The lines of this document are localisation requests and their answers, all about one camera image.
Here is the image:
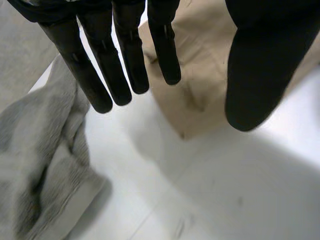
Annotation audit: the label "grey towel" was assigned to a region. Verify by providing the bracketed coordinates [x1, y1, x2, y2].
[0, 53, 109, 240]

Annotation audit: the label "beige shorts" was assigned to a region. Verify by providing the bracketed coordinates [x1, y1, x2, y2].
[137, 0, 320, 140]

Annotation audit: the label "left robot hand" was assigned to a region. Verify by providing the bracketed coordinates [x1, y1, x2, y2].
[6, 0, 320, 132]

